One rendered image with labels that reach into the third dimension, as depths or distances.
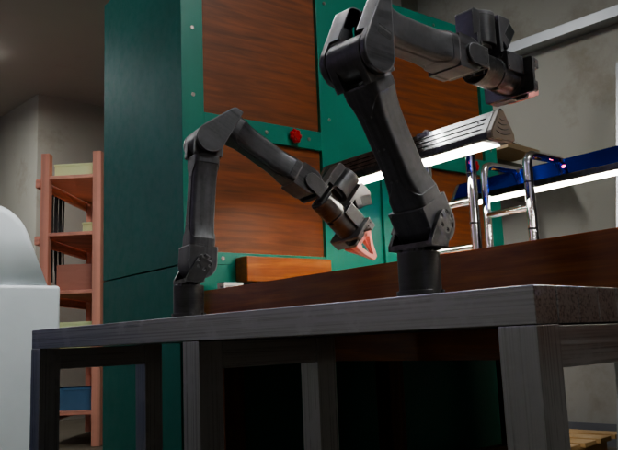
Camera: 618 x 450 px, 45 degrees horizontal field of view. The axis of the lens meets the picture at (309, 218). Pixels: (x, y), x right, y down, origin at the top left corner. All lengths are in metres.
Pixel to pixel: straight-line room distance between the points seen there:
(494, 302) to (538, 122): 3.96
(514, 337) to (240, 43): 1.67
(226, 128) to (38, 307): 2.57
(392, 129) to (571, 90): 3.63
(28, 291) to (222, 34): 2.13
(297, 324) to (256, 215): 1.20
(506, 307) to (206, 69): 1.56
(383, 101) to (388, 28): 0.11
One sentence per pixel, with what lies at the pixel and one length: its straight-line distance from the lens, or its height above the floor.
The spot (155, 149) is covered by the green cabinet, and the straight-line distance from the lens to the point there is 2.23.
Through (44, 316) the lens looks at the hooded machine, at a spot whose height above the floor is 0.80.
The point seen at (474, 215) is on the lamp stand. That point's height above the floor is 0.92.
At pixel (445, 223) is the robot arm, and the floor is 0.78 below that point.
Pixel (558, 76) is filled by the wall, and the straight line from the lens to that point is 4.73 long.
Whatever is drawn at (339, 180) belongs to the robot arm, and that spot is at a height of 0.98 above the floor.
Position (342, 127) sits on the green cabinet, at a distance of 2.45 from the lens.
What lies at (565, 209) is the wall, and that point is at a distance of 4.57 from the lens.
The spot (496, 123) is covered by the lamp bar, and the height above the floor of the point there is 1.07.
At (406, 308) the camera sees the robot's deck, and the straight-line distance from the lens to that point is 0.87.
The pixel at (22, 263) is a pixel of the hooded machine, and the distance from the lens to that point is 4.06.
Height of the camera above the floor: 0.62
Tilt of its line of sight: 9 degrees up
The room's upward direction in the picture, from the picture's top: 2 degrees counter-clockwise
